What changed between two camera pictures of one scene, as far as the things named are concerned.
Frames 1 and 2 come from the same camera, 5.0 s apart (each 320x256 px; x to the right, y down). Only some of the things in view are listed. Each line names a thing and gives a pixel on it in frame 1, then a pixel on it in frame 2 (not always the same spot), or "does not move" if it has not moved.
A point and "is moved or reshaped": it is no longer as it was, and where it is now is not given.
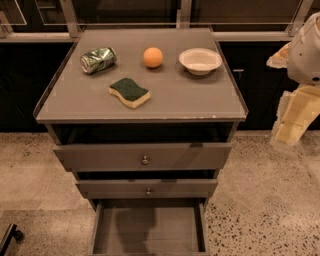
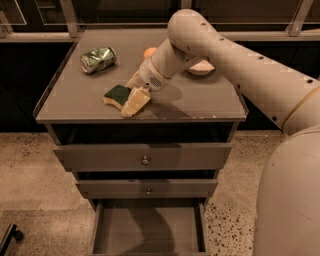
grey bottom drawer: x=149 y=227 does not move
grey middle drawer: x=149 y=189 does not move
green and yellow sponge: x=130 y=92 is moved or reshaped
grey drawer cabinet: x=145 y=118 does not move
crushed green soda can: x=98 y=60 does not move
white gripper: x=305 y=55 -> x=147 y=77
